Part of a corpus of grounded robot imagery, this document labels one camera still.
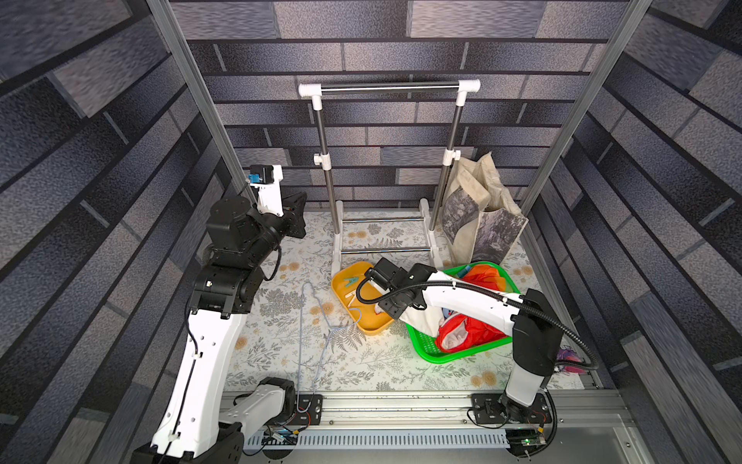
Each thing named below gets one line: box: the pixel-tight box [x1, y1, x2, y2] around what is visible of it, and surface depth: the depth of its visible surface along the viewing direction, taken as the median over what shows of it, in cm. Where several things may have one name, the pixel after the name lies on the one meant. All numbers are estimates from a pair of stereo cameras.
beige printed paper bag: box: [441, 151, 529, 266], surface depth 96 cm
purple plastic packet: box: [554, 347, 587, 375], surface depth 81 cm
